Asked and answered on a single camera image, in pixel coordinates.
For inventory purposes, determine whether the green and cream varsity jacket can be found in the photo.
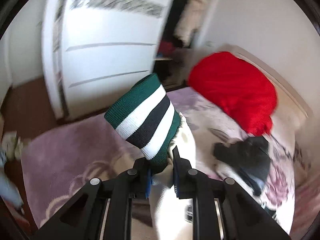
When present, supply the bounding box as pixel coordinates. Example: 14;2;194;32
105;74;196;239

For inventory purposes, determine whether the floral plush bed blanket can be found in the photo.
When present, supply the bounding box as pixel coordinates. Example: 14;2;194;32
22;87;295;239

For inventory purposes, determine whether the black garment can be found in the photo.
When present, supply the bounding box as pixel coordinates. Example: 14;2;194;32
213;137;271;197

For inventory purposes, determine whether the open wardrobe with clothes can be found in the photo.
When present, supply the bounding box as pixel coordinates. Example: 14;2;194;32
153;0;211;91

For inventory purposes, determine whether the red knitted garment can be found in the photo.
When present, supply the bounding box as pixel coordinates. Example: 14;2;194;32
187;51;278;136

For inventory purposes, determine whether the cream bed headboard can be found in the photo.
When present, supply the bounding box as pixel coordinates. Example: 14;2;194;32
216;44;313;118

